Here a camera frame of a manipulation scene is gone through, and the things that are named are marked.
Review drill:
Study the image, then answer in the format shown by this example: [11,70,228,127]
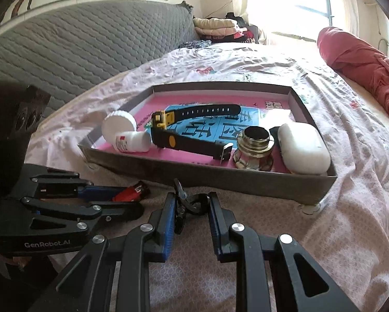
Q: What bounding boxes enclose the pink and blue book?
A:
[94,95,295,170]

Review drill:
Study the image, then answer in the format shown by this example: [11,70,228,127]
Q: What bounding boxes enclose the white pill bottle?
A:
[115,131,151,153]

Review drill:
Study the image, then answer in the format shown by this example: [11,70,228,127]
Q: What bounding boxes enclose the cream mattress pad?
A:
[337,68,389,157]

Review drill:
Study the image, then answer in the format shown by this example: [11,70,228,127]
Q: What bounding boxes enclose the black and yellow wristwatch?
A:
[150,104,242,161]

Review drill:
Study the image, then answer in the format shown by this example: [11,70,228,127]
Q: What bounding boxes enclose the shallow grey cardboard box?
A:
[78,81,338,206]

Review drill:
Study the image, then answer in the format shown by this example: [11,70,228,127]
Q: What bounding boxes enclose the pink quilted blanket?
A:
[317,26,389,124]

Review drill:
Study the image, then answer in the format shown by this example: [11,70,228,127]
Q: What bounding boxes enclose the grey quilted headboard cover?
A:
[0,2,198,118]

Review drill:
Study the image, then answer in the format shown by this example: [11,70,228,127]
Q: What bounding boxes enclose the white earbuds case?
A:
[277,122,331,175]

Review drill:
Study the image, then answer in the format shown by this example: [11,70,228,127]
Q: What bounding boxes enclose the dark patterned cloth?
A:
[178,39,212,50]

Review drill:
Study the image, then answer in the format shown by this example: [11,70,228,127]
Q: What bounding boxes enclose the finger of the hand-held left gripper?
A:
[21,197,145,231]
[19,166,127,202]

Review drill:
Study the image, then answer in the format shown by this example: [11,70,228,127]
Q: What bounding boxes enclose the white ribbed bottle cap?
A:
[102,111,137,144]

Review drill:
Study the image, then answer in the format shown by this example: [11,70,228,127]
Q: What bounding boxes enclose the pile of folded clothes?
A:
[193,12,263,44]

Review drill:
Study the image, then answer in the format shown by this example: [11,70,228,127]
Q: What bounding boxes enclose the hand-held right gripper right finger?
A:
[208,192,360,312]

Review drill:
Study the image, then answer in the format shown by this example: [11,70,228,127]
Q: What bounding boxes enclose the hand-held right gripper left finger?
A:
[29,192,177,312]

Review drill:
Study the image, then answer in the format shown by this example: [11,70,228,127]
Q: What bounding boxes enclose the dark framed window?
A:
[269,0,334,40]

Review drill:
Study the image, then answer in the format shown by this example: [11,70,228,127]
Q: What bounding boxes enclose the black claw clip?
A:
[173,178,211,235]

